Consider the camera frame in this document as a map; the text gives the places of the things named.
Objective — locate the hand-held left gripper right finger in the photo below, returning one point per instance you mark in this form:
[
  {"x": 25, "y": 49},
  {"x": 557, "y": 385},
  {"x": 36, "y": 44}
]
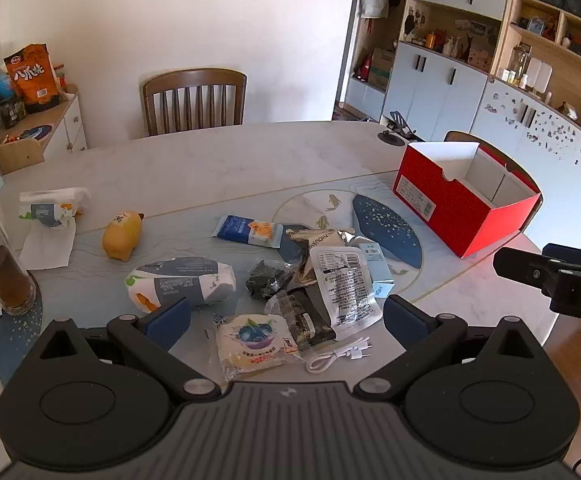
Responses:
[{"x": 409, "y": 322}]

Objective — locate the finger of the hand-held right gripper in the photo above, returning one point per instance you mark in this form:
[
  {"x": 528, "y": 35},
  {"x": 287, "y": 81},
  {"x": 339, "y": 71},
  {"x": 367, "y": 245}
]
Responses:
[{"x": 520, "y": 265}]

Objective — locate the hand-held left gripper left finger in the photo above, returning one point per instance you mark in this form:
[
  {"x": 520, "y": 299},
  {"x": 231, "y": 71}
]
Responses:
[{"x": 170, "y": 321}]

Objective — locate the white green snack bag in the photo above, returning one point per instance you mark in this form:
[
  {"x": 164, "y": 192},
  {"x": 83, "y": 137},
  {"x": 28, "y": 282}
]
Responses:
[{"x": 180, "y": 282}]

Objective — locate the light blue small box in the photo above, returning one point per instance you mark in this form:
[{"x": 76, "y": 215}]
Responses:
[{"x": 378, "y": 270}]

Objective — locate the white clear packet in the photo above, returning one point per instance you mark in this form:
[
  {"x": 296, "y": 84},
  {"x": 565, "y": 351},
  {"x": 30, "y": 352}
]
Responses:
[{"x": 345, "y": 285}]

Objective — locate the blueberry pastry packet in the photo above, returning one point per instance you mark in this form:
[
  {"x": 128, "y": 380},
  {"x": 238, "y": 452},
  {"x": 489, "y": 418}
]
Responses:
[{"x": 253, "y": 342}]

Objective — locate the red cardboard box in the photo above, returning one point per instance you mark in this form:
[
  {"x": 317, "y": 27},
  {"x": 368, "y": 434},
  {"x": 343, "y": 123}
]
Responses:
[{"x": 450, "y": 210}]

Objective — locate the yellow plush toy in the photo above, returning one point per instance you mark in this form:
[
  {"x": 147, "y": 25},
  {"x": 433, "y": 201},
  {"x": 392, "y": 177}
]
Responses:
[{"x": 123, "y": 235}]

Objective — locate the dark packet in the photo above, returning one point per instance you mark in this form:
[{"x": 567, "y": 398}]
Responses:
[{"x": 268, "y": 280}]

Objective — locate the black snack bar packet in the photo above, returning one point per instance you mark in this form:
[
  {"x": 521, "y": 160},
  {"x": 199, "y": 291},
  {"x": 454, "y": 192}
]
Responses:
[{"x": 303, "y": 322}]

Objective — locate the blue snack packet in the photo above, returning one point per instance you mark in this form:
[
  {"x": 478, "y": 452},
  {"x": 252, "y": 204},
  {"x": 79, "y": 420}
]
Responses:
[{"x": 243, "y": 230}]

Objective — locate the gold foil bag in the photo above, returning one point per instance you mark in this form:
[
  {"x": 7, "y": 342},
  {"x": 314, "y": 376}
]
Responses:
[{"x": 320, "y": 240}]

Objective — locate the white marble desktop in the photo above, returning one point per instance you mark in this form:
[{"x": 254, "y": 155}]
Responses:
[{"x": 270, "y": 160}]

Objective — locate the white paper tissue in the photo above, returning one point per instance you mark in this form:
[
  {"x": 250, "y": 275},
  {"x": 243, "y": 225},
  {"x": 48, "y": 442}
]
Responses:
[{"x": 45, "y": 250}]

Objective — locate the small tissue pack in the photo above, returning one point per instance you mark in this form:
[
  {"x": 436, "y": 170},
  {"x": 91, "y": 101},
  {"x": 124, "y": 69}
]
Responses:
[{"x": 48, "y": 210}]

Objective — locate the glass bottle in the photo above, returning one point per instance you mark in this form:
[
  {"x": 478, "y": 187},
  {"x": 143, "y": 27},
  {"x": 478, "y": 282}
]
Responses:
[{"x": 5, "y": 275}]

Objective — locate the black phone stand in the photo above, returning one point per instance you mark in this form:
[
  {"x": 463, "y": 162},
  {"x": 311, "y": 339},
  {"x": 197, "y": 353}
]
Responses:
[{"x": 395, "y": 136}]

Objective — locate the white side cabinet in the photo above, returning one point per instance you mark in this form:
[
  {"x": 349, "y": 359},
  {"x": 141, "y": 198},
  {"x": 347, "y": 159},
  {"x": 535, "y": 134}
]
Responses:
[{"x": 68, "y": 127}]

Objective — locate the brown cardboard box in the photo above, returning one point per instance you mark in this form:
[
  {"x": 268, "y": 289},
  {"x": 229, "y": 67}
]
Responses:
[{"x": 381, "y": 67}]

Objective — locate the small red object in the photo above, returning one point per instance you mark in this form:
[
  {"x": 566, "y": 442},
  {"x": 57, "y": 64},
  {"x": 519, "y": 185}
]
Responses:
[{"x": 365, "y": 67}]

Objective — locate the orange snack bag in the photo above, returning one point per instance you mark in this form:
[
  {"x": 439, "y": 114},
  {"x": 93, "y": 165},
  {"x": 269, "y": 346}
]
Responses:
[{"x": 33, "y": 80}]

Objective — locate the hanging tote bag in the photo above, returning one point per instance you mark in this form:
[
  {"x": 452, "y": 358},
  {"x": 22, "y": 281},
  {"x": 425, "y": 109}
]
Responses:
[{"x": 374, "y": 5}]

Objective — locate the white wall cabinet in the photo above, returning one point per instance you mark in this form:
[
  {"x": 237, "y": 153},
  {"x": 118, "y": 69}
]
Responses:
[{"x": 430, "y": 90}]

